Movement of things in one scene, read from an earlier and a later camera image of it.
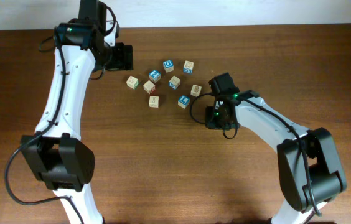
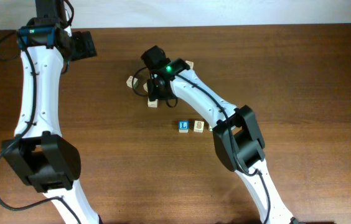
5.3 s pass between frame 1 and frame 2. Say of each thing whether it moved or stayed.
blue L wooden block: moved
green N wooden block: stayed
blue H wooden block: stayed
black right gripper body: moved
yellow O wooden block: moved
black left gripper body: moved
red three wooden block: stayed
